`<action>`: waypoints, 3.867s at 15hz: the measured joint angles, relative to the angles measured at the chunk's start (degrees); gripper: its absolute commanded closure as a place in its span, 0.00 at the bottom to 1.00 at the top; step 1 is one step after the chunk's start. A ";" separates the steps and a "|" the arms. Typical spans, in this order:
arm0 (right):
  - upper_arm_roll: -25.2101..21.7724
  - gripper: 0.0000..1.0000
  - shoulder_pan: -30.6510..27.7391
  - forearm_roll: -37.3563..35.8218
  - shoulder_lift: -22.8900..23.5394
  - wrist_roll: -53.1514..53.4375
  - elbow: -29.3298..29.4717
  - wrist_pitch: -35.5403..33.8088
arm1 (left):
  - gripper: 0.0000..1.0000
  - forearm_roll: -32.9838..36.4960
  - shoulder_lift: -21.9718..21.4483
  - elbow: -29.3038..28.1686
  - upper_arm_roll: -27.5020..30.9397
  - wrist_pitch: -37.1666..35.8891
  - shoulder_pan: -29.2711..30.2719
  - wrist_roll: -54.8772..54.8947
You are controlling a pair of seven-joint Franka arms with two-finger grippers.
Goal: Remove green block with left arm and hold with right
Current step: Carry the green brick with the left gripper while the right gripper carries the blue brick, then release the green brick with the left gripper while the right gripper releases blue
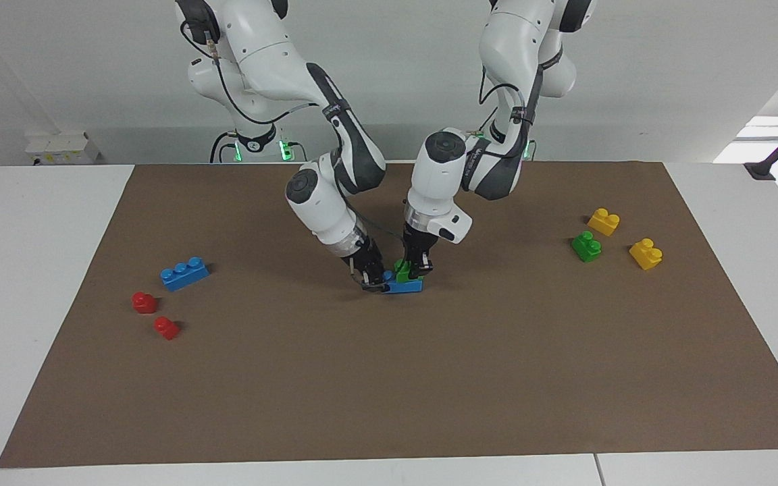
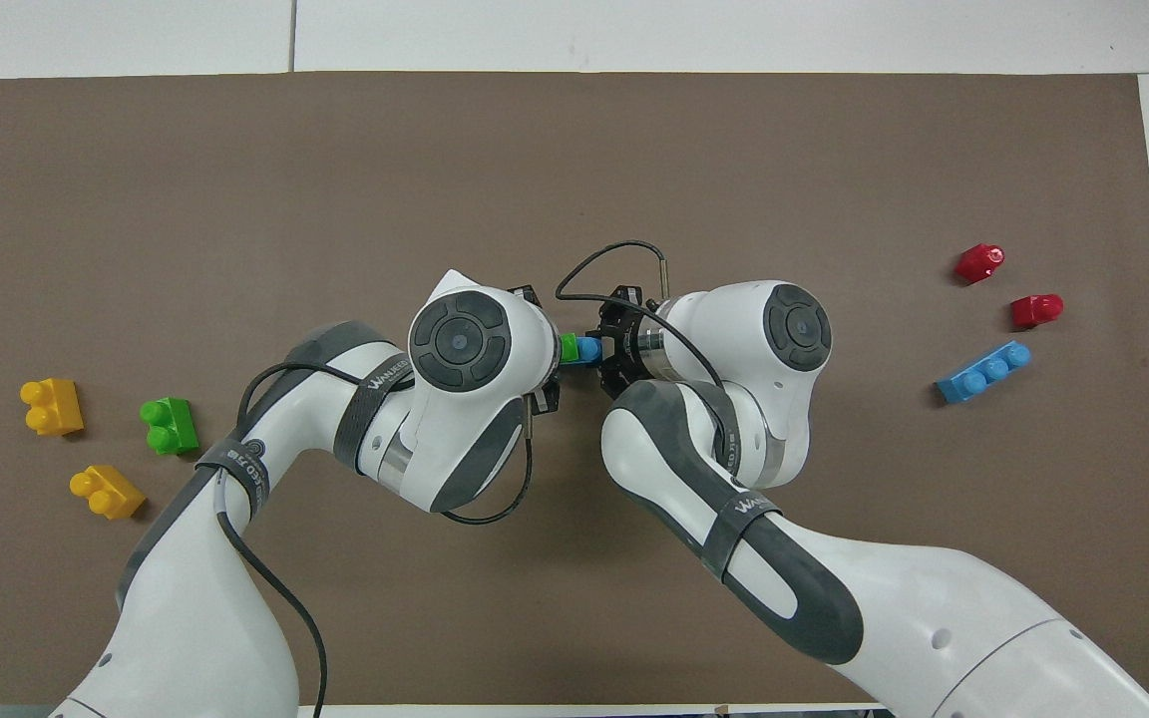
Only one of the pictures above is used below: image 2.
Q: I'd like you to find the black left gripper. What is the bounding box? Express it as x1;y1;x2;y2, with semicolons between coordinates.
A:
508;284;564;415

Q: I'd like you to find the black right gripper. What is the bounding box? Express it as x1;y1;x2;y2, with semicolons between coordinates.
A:
584;284;670;402

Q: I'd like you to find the red one-stud block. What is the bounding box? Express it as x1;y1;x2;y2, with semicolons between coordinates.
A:
956;242;1006;286
1010;293;1065;331

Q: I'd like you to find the yellow two-stud block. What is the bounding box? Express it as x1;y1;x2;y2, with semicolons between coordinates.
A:
20;377;85;438
69;464;147;522

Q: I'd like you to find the brown table mat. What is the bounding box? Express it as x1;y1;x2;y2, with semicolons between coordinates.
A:
0;72;1149;709

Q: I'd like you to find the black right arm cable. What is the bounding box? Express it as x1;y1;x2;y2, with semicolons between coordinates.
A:
555;239;745;480

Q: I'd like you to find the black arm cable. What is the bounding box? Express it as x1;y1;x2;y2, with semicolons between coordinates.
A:
555;239;745;480
213;361;536;718

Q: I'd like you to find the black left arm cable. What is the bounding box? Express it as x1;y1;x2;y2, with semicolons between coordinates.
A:
213;361;536;718

